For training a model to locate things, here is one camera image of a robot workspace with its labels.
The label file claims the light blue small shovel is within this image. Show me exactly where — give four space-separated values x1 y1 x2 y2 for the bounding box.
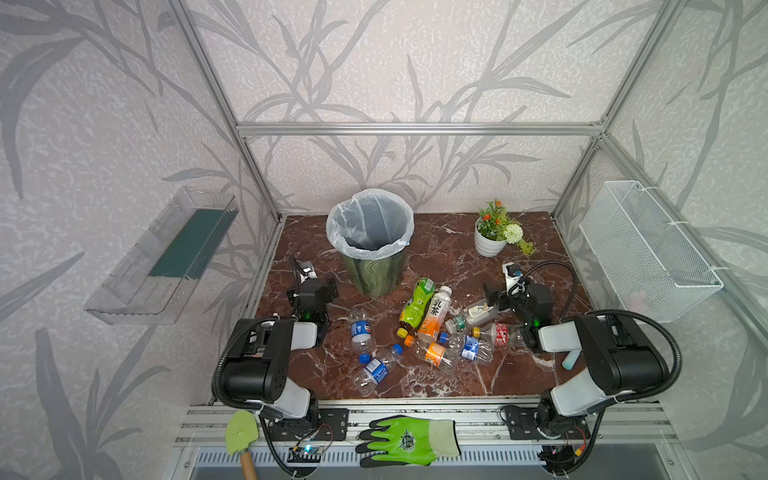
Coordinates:
562 349 582 371

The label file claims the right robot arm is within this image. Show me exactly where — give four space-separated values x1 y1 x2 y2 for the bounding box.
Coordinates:
485 278 683 440

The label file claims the white wire mesh basket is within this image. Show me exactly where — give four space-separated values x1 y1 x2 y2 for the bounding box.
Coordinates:
580 180 724 323

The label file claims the left circuit board with wires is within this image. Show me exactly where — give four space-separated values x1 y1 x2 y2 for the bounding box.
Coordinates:
287 423 334 465

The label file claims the right circuit board with wires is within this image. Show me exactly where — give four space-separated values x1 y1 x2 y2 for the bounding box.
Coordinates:
538 444 591 476

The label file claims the orange label white cap bottle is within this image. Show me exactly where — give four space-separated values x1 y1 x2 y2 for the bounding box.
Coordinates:
417 285 452 342

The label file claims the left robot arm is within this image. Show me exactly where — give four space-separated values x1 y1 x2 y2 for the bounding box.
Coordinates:
211 276 338 428

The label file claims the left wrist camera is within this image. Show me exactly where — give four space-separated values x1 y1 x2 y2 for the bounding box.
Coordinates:
292 257 317 284

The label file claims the clear plastic box with card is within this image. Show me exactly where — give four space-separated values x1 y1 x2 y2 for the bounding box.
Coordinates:
464 300 499 328

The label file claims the clear acrylic wall shelf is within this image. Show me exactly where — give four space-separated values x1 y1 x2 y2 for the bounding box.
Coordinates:
85 187 239 326

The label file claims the clear plastic bin liner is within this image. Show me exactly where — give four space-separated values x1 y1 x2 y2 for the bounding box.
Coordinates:
326 188 415 261

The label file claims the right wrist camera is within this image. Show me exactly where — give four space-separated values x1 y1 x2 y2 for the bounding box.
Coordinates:
502 262 525 295

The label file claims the green label drink bottle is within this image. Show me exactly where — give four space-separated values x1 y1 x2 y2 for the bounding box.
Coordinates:
396 278 435 340

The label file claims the circuit board with wires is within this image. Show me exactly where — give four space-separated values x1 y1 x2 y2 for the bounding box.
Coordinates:
287 423 334 465
538 444 591 476

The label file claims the green and black work glove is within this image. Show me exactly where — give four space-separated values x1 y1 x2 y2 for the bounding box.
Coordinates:
355 415 461 468

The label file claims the white pot with artificial flowers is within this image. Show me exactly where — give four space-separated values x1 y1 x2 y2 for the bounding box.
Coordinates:
474 199 537 258

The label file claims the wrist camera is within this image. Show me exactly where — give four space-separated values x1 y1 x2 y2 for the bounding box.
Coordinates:
292 257 317 284
502 262 525 295

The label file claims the clear bottle with blue label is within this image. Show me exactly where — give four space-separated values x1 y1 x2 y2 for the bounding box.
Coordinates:
347 307 376 355

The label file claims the blue cap pepsi bottle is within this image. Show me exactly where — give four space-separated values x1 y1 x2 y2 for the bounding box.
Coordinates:
353 344 404 397

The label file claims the yellow cap red label bottle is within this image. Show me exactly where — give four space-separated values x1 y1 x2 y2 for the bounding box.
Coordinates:
471 323 527 350

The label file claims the green wood-pattern trash bin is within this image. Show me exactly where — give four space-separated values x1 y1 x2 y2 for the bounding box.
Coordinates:
341 248 408 298

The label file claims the blue cap blue label bottle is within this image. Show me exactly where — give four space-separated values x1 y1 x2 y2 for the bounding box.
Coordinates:
437 332 495 365

